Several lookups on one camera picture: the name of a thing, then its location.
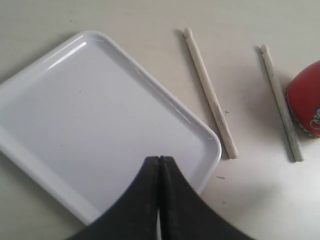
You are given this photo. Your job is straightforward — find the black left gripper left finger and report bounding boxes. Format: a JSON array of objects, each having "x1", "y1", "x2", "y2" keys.
[{"x1": 69, "y1": 156, "x2": 159, "y2": 240}]

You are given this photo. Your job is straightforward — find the white plastic tray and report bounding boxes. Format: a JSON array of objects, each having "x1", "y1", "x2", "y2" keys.
[{"x1": 0, "y1": 30, "x2": 222, "y2": 225}]

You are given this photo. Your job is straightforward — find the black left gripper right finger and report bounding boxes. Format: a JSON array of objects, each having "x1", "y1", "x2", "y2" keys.
[{"x1": 158, "y1": 156, "x2": 251, "y2": 240}]

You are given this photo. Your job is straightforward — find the white drumstick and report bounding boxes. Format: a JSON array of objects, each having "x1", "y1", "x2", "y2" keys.
[
  {"x1": 183, "y1": 27, "x2": 239, "y2": 159},
  {"x1": 260, "y1": 44, "x2": 305, "y2": 162}
]

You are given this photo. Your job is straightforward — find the red small drum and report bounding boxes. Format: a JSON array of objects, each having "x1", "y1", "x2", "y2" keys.
[{"x1": 286, "y1": 61, "x2": 320, "y2": 137}]

